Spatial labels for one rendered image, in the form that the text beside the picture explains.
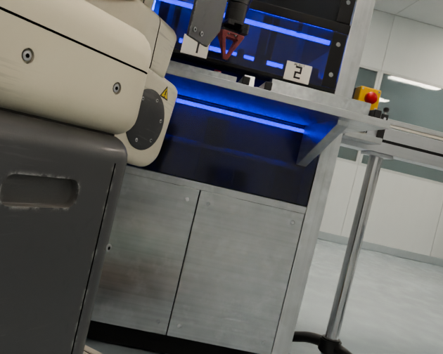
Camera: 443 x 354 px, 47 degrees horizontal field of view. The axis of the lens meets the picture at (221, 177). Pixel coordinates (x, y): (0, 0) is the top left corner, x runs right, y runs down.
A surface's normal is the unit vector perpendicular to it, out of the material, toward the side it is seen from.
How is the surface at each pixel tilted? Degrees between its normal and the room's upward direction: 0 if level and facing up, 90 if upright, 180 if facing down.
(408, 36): 90
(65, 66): 90
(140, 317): 90
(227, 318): 90
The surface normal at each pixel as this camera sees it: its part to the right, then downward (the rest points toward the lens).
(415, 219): 0.09, 0.05
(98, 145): 0.87, -0.25
